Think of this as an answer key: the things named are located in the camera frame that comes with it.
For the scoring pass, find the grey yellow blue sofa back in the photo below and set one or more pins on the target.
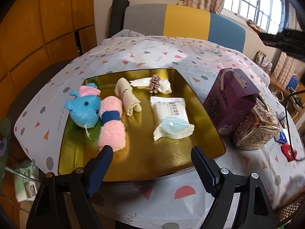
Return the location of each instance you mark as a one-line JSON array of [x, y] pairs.
[[181, 21]]

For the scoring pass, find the wet wipes pack with mask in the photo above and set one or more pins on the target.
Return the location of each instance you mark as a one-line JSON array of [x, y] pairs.
[[171, 118]]

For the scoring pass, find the blue white tissue packet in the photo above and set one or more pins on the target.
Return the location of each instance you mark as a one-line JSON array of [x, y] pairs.
[[280, 138]]

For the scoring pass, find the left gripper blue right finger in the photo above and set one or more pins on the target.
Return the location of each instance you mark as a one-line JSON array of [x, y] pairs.
[[207, 170]]

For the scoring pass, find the purple cardboard box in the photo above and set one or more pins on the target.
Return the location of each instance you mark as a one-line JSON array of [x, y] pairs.
[[230, 100]]

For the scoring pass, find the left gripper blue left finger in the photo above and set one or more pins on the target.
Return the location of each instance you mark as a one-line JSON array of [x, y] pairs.
[[97, 168]]

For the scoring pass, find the blue folding chair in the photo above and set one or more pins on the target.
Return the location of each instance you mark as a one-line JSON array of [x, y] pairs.
[[294, 82]]

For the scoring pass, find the window with bars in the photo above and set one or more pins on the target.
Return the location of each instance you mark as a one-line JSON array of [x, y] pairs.
[[268, 15]]

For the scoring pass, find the blue plush elephant toy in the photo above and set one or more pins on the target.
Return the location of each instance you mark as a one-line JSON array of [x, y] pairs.
[[84, 108]]

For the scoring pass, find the white lace cloth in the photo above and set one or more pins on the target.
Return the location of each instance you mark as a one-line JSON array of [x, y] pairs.
[[165, 86]]

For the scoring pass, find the ornate golden tissue box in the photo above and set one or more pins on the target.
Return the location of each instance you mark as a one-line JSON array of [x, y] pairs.
[[258, 127]]

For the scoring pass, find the packets on side table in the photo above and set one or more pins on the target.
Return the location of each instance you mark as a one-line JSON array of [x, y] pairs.
[[262, 60]]

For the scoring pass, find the black rolled mat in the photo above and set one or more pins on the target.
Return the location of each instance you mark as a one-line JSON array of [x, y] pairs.
[[117, 15]]

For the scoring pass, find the pink towel blue band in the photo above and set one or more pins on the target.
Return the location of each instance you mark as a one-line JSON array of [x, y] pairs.
[[112, 132]]

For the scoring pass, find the glass side table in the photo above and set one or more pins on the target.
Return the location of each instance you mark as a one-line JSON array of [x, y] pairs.
[[5, 142]]

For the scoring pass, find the gold metal tray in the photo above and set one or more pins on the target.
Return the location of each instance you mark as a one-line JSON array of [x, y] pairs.
[[144, 158]]

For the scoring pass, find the beige cloth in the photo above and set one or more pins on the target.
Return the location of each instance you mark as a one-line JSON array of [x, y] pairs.
[[123, 91]]

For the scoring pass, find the patterned plastic tablecloth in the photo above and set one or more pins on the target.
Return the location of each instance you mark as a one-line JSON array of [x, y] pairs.
[[180, 200]]

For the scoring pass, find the pink brown scrunchie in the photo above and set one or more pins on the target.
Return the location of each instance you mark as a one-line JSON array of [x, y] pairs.
[[154, 84]]

